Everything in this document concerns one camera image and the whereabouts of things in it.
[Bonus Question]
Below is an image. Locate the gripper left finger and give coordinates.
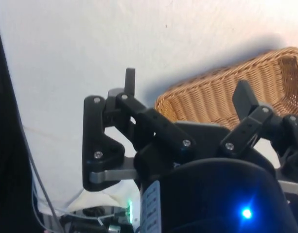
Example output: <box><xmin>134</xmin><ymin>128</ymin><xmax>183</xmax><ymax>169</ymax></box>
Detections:
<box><xmin>82</xmin><ymin>67</ymin><xmax>197</xmax><ymax>193</ymax></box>

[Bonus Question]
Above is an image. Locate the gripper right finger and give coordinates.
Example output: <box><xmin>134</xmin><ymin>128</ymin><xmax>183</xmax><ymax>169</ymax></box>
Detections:
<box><xmin>220</xmin><ymin>80</ymin><xmax>298</xmax><ymax>170</ymax></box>

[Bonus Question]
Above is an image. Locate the wicker basket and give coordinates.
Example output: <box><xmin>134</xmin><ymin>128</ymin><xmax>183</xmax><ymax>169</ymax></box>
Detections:
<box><xmin>155</xmin><ymin>47</ymin><xmax>298</xmax><ymax>129</ymax></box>

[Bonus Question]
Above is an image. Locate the grey cable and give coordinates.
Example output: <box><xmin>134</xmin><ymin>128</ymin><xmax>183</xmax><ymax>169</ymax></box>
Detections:
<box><xmin>21</xmin><ymin>123</ymin><xmax>63</xmax><ymax>233</ymax></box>

